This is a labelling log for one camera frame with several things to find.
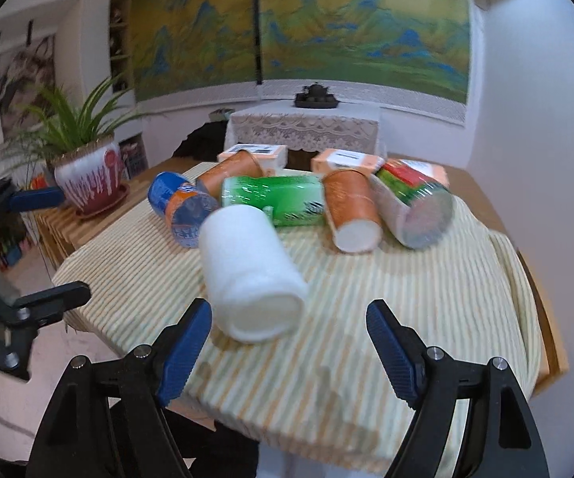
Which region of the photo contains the black tea set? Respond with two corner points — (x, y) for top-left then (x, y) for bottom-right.
(293, 82), (340, 109)

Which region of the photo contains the orange tissue pack right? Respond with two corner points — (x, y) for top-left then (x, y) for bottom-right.
(311, 149), (385, 176)

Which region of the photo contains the landscape painting left panel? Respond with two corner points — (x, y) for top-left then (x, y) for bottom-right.
(129, 0), (257, 102)

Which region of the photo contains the white ceramic cup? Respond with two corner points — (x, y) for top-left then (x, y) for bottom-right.
(198, 204), (308, 343)

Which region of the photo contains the landscape painting panel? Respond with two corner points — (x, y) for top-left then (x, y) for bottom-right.
(129, 0), (257, 102)
(259, 0), (470, 102)

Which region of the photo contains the ink painting wall scroll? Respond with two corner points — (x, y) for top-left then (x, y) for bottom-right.
(0, 35), (56, 140)

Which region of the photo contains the orange tissue pack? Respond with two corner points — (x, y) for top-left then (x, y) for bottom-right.
(401, 159), (450, 187)
(217, 143), (288, 172)
(311, 149), (385, 176)

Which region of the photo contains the orange paper cup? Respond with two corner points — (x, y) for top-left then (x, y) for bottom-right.
(323, 169), (383, 254)
(195, 150), (263, 200)

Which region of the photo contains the orange paper cup right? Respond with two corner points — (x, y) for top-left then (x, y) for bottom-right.
(323, 169), (383, 254)

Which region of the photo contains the striped yellow tablecloth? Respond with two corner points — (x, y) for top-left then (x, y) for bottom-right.
(53, 201), (542, 474)

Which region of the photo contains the lace covered side table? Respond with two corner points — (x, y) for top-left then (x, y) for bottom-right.
(224, 100), (386, 157)

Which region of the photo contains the green plastic bottle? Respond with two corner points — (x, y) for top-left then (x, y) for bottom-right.
(221, 175), (325, 227)

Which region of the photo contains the orange paper cup left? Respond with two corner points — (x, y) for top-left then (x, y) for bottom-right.
(195, 150), (263, 200)

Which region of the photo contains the landscape painting right panel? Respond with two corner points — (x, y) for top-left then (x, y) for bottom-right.
(259, 0), (470, 102)

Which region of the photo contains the red green instant noodle cup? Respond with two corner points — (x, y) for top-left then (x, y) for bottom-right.
(370, 159), (454, 251)

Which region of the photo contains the potted green plant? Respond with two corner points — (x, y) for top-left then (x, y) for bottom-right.
(4, 76), (142, 216)

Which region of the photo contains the blue orange soda bottle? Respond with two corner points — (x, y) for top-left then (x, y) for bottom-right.
(147, 172), (220, 248)

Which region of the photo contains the orange tissue pack left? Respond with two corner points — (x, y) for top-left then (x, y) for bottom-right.
(217, 143), (288, 172)

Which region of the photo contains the orange tissue pack far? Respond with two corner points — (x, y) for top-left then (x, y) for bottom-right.
(401, 159), (450, 187)

